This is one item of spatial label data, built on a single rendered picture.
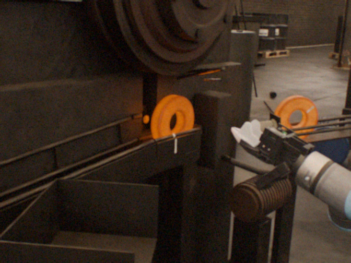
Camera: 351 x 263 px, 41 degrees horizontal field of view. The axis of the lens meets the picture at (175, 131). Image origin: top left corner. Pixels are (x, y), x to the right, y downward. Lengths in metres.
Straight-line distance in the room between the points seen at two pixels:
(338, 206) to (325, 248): 1.27
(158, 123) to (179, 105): 0.09
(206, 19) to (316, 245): 1.44
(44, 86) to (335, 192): 0.69
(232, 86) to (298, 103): 0.23
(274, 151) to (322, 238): 1.35
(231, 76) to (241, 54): 2.34
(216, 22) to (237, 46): 2.73
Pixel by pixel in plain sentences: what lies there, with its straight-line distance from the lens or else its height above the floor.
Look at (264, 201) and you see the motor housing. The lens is 1.48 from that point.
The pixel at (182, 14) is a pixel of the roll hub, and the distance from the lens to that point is 1.14.
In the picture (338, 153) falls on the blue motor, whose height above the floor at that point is 0.17.
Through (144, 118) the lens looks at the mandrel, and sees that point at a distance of 1.36.
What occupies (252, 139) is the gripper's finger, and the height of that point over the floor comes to 0.75.
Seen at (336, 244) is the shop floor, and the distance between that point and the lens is 2.42.
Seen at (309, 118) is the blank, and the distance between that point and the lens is 1.68.
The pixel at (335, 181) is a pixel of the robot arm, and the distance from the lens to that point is 1.09.
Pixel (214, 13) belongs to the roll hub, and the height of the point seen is 1.04.
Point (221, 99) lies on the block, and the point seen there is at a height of 0.79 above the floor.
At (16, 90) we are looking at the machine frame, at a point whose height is 0.87.
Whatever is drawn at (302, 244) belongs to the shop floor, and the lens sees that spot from 2.36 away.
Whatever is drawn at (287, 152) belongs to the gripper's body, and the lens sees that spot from 1.15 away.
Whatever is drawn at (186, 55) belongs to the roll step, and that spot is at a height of 0.93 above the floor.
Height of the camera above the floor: 1.05
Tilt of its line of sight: 15 degrees down
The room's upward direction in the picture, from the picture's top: 2 degrees clockwise
